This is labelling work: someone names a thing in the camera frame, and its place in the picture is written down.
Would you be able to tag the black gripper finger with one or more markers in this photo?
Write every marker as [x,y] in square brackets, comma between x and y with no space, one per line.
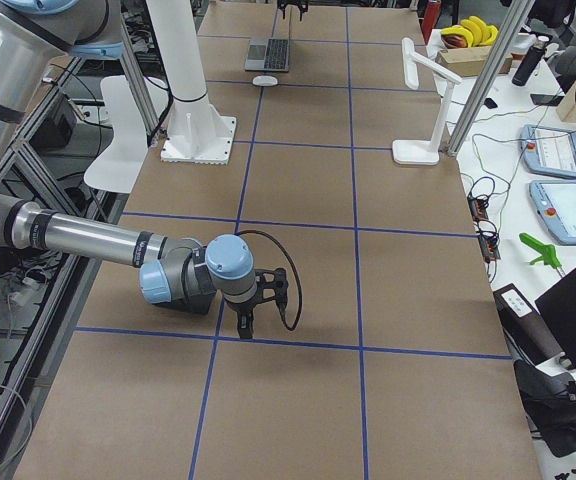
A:
[245,325]

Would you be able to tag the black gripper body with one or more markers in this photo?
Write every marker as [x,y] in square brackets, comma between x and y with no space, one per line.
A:
[292,6]
[242,308]

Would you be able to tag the grey laptop computer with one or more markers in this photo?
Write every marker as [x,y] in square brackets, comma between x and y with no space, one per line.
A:
[268,54]

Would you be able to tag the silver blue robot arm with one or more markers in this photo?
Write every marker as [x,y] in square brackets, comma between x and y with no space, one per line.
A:
[179,274]

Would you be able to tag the cardboard lamp box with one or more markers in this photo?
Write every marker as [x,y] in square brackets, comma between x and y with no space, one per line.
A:
[466,62]

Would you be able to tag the white desk lamp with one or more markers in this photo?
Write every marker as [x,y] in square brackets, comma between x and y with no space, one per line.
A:
[417,151]

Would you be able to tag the yellow banana bunch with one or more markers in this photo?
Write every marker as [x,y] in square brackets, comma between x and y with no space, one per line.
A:
[468,33]

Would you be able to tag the black water bottle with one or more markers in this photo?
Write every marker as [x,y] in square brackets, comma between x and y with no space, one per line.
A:
[530,61]

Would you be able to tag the black smartphone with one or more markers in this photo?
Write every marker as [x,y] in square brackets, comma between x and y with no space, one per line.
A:
[546,99]

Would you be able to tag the green plastic tool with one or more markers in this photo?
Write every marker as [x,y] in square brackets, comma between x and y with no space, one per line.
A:
[546,252]

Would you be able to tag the upper blue teach pendant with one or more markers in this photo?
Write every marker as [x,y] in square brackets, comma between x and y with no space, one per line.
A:
[548,151]

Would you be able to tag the blue teach pendant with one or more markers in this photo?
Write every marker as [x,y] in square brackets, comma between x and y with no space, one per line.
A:
[555,203]
[548,151]

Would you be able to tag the lower blue teach pendant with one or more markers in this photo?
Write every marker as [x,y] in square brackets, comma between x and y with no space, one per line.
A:
[555,203]

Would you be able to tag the white wireless mouse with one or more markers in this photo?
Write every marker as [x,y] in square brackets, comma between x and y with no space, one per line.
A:
[265,81]

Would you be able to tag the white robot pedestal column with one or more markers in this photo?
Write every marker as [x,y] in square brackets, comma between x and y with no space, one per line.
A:
[196,132]

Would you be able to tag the aluminium frame post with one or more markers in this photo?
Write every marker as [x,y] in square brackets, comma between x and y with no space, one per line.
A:
[517,13]

